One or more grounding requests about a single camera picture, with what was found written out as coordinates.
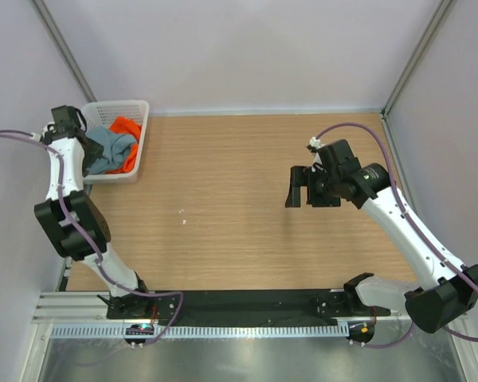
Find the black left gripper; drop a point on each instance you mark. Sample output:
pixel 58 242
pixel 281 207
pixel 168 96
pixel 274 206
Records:
pixel 92 150

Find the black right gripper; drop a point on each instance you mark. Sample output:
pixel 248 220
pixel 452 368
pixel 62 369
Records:
pixel 313 187

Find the aluminium frame rail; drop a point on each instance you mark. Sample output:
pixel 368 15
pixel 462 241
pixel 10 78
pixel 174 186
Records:
pixel 62 307

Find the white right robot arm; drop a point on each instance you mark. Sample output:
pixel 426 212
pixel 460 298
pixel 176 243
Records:
pixel 445 289

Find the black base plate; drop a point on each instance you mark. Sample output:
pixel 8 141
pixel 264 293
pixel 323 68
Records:
pixel 245 308

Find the grey-blue t shirt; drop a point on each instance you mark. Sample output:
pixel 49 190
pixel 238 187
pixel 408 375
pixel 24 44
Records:
pixel 104 137

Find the white plastic basket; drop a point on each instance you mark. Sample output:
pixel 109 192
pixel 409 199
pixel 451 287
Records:
pixel 103 114

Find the slotted grey cable duct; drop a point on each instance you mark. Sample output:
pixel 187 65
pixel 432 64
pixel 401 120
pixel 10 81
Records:
pixel 143 331

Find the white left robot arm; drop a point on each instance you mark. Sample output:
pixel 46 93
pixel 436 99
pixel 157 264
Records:
pixel 75 226

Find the orange t shirt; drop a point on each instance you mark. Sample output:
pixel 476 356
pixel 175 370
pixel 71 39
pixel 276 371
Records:
pixel 125 149

